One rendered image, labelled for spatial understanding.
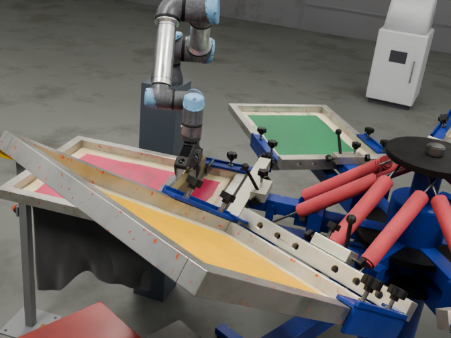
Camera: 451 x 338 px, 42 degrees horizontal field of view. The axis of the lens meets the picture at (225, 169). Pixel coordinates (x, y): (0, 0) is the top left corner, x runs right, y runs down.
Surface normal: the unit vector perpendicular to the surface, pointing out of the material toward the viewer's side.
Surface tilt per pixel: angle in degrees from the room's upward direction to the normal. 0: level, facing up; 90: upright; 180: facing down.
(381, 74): 90
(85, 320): 0
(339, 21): 90
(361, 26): 90
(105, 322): 0
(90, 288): 0
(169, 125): 90
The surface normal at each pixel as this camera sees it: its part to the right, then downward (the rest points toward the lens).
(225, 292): 0.69, 0.36
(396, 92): -0.41, 0.34
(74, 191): -0.55, -0.29
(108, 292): 0.10, -0.91
